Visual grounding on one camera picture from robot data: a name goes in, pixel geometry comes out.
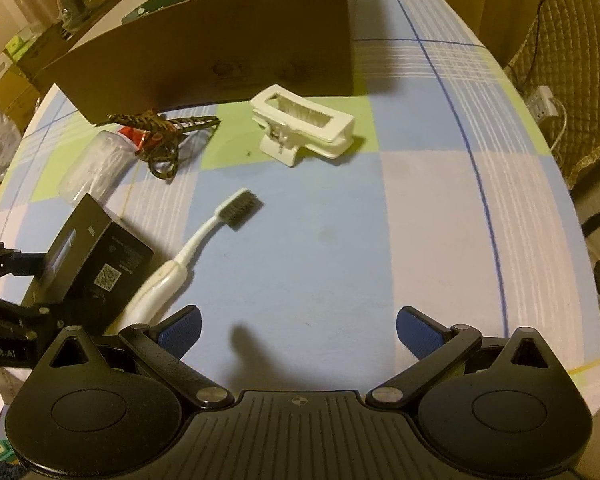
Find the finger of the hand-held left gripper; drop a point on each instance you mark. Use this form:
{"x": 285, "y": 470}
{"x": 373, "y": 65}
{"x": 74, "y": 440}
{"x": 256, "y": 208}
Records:
{"x": 15, "y": 312}
{"x": 10, "y": 262}

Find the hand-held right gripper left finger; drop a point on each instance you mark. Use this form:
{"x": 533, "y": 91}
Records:
{"x": 180, "y": 332}

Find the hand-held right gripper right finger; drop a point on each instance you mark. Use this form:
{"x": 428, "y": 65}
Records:
{"x": 420, "y": 332}

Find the white toothbrush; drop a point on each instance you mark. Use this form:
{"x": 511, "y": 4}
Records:
{"x": 165, "y": 280}

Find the black shaver box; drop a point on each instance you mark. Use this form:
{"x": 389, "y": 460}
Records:
{"x": 110, "y": 265}

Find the clear box of cotton swabs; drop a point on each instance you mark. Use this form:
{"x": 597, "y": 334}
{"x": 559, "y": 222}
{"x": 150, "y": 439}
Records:
{"x": 95, "y": 165}

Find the red snack packet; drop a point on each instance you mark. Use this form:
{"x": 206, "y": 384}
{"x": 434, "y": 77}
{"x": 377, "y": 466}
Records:
{"x": 137, "y": 137}

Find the leopard print hair clip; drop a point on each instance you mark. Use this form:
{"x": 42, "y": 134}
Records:
{"x": 150, "y": 122}

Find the white claw hair clip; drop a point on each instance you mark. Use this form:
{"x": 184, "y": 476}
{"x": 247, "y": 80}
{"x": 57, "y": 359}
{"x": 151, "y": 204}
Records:
{"x": 305, "y": 130}

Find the dark green card packet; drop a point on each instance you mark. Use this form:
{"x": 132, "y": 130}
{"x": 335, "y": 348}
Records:
{"x": 165, "y": 0}

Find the desktop with checked tablecloth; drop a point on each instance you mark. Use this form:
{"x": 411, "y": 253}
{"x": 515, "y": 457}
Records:
{"x": 330, "y": 240}

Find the blue rug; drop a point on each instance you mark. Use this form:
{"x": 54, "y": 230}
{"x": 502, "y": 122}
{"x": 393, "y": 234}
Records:
{"x": 0, "y": 472}

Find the tall brown cardboard box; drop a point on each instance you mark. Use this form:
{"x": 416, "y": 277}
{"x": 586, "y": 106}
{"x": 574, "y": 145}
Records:
{"x": 45, "y": 55}

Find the green tissue packs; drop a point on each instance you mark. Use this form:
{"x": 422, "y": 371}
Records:
{"x": 22, "y": 40}

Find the white power strip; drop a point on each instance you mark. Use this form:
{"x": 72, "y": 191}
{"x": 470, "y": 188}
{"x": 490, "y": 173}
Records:
{"x": 542, "y": 102}

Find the chair with quilted cover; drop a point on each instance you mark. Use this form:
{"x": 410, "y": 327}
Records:
{"x": 580, "y": 60}

